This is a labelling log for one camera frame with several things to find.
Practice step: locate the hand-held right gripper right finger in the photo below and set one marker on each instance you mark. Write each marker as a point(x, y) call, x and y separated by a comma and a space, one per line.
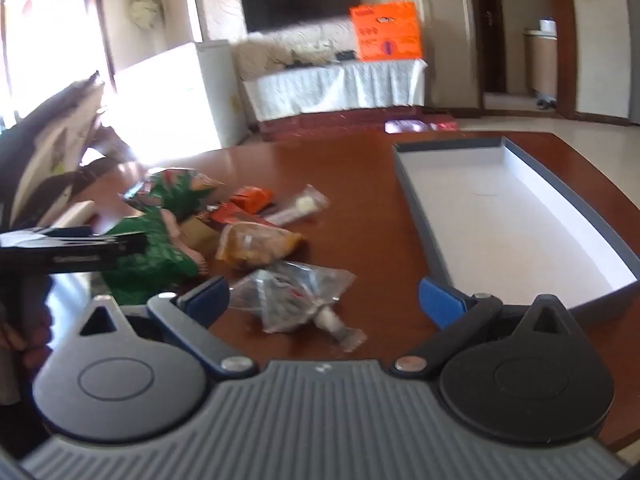
point(440, 305)

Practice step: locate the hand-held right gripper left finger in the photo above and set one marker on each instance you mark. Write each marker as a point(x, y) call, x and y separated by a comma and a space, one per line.
point(210, 301)

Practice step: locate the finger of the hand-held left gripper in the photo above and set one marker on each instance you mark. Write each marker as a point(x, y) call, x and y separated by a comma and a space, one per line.
point(130, 246)

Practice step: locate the yellow-brown bread packet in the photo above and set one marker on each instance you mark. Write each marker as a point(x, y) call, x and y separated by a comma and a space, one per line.
point(255, 245)

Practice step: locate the clear packet dark snack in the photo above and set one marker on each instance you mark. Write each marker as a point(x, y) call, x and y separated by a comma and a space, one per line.
point(285, 290)

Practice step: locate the red-brown snack packet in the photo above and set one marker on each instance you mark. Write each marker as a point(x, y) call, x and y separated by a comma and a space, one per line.
point(230, 216)

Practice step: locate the grey shallow cardboard box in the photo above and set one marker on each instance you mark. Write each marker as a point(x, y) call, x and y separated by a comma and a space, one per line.
point(500, 220)

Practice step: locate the orange snack packet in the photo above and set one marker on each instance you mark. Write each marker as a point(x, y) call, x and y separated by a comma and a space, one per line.
point(252, 199)

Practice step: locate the person's left hand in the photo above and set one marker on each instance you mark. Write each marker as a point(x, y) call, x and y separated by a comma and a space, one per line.
point(32, 355)

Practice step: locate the dark cardboard pile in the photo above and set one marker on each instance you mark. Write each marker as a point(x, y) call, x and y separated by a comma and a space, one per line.
point(45, 150)

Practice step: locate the white chest freezer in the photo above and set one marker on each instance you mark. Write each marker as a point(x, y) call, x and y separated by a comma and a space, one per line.
point(175, 100)

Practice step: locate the red packet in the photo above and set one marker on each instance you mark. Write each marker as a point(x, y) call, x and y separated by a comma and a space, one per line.
point(442, 125)

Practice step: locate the purple packet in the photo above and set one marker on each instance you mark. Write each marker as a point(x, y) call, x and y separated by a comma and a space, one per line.
point(404, 126)

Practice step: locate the wooden television cabinet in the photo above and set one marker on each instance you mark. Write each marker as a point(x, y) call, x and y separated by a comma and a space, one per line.
point(325, 122)

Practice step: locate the window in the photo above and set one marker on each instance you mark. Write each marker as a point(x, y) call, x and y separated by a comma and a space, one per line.
point(50, 35)

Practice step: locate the pair of dark slippers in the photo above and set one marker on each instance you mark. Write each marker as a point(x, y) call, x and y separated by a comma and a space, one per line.
point(546, 104)

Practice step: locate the black router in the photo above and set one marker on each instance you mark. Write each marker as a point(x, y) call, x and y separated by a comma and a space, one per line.
point(346, 55)

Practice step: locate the orange cardboard box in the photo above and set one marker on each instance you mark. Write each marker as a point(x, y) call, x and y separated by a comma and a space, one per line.
point(385, 35)

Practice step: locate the brown wooden door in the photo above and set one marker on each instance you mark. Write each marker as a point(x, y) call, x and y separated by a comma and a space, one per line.
point(487, 25)

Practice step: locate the white kitchen appliance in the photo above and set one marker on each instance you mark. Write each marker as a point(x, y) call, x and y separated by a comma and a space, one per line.
point(548, 27)

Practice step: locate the silver refrigerator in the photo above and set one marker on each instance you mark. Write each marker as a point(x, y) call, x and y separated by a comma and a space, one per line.
point(633, 35)

